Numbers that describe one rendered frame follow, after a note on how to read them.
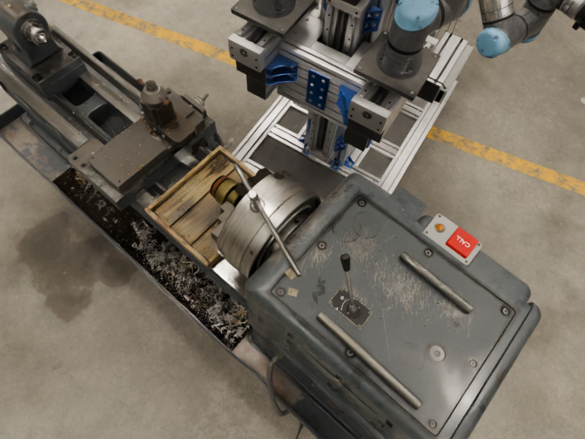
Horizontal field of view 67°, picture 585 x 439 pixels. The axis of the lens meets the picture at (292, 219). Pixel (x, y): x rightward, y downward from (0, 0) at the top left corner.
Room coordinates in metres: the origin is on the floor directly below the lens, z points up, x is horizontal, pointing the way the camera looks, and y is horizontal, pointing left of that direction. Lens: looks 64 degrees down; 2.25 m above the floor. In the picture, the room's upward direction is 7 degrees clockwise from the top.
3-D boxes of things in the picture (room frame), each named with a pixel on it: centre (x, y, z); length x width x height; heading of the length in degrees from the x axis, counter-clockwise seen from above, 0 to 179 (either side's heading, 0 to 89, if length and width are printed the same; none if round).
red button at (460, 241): (0.47, -0.43, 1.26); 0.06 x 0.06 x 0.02; 55
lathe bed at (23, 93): (0.90, 0.58, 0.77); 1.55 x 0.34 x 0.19; 55
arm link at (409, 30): (1.15, -0.30, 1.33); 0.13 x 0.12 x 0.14; 133
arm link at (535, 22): (1.04, -0.56, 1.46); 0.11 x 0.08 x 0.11; 133
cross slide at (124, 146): (0.88, 0.53, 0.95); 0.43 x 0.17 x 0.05; 145
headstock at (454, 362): (0.32, -0.27, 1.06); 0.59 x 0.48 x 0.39; 55
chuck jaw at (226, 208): (0.51, 0.19, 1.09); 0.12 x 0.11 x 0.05; 145
